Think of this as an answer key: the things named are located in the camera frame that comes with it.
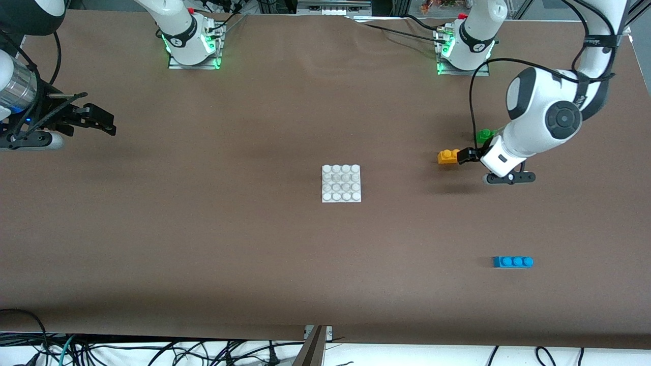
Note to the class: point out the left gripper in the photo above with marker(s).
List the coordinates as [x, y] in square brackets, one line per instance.
[475, 154]

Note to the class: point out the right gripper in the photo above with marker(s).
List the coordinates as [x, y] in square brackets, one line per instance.
[45, 116]

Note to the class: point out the yellow two-stud block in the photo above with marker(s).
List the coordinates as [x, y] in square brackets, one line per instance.
[446, 157]

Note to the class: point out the white studded base plate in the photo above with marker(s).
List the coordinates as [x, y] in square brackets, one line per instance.
[342, 184]

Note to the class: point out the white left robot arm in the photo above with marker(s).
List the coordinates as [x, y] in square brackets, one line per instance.
[539, 112]

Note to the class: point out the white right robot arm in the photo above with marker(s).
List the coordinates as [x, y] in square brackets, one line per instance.
[178, 25]

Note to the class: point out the green two-stud block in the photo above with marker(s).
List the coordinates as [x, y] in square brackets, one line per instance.
[484, 136]

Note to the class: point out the blue three-stud block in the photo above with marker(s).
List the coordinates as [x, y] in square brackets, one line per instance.
[512, 262]

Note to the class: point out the orange background object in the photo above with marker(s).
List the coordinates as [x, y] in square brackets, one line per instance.
[437, 5]

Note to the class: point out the brown paper table cover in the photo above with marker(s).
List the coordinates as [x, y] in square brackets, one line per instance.
[305, 127]

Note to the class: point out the white power strip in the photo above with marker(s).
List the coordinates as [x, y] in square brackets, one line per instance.
[330, 9]

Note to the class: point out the aluminium table leg profile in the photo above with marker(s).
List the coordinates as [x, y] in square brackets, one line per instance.
[310, 351]

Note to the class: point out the metal table edge bracket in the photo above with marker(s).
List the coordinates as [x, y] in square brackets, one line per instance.
[329, 333]

